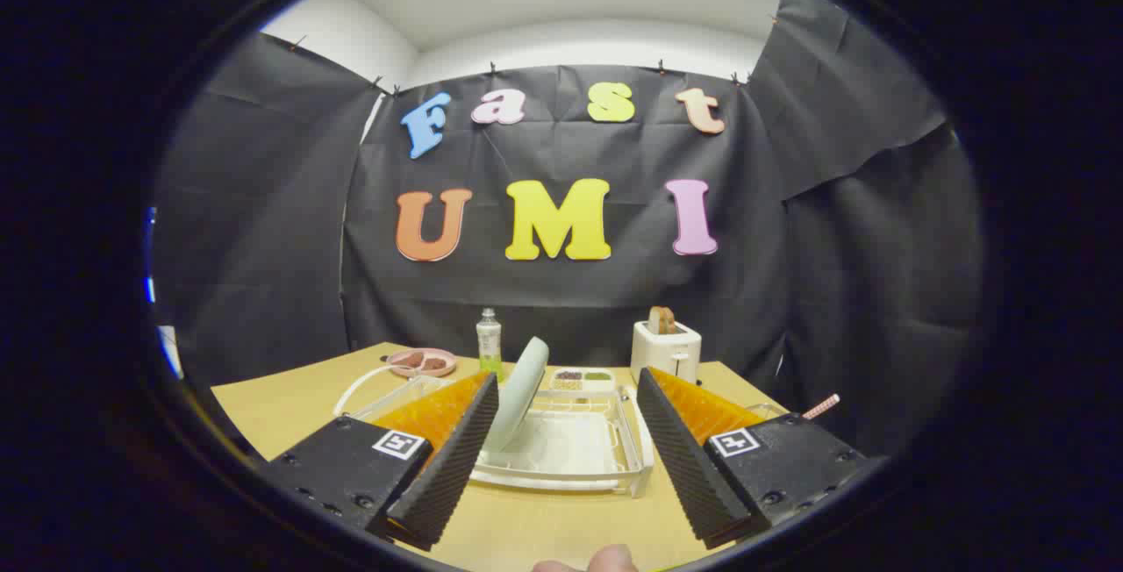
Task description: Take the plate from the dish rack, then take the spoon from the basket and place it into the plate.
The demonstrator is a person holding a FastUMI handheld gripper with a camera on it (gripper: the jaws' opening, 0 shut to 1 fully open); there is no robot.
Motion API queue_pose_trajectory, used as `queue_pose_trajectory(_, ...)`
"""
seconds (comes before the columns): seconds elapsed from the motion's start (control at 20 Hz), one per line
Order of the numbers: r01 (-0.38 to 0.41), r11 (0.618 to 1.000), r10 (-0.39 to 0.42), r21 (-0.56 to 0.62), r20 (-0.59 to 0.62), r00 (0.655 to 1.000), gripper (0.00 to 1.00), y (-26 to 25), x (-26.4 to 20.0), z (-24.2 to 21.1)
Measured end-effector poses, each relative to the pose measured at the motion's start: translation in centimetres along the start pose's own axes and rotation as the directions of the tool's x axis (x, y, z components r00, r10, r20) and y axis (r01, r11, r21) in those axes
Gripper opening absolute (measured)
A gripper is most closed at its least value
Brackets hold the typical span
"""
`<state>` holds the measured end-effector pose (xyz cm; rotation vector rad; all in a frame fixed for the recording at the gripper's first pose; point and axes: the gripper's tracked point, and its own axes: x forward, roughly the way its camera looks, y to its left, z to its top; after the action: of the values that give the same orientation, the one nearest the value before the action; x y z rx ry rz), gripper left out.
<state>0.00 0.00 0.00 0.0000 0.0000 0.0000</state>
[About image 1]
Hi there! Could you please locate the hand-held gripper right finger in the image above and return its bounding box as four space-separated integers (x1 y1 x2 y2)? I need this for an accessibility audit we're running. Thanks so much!
635 367 889 551

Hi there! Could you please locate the clear bottle with green drink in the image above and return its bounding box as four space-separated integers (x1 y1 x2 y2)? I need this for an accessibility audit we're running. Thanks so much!
476 308 504 380

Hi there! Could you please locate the pale green plate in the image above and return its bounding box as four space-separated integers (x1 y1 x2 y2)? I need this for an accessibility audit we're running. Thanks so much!
481 337 550 454

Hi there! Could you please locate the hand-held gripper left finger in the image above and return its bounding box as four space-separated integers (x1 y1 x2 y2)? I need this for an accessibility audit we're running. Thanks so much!
260 370 501 553

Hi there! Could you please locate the white toaster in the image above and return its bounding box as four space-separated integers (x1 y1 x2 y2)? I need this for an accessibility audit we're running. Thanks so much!
631 320 703 384

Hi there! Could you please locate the pink plate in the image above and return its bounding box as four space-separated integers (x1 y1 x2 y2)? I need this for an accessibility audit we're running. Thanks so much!
386 347 458 378

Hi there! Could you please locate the white side table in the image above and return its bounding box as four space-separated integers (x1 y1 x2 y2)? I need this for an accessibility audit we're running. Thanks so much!
158 326 183 378

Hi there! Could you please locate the white wire dish rack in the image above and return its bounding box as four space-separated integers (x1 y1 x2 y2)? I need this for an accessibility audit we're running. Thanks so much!
333 365 654 498

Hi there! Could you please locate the white divided condiment tray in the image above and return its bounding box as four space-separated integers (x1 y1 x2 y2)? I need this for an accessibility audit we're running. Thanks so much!
551 368 617 393

